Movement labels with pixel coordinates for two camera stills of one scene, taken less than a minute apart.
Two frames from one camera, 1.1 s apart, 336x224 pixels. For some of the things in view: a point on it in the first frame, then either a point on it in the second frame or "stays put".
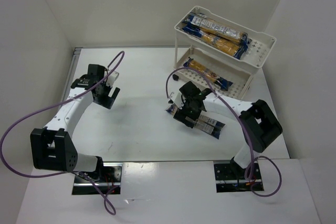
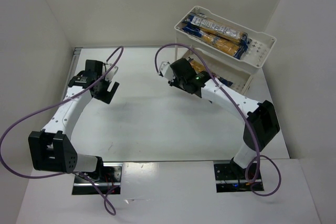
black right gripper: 184,115 → 179,84
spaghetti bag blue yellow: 235,49 stays put
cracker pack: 214,26 stays put
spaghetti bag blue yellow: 208,74 stays put
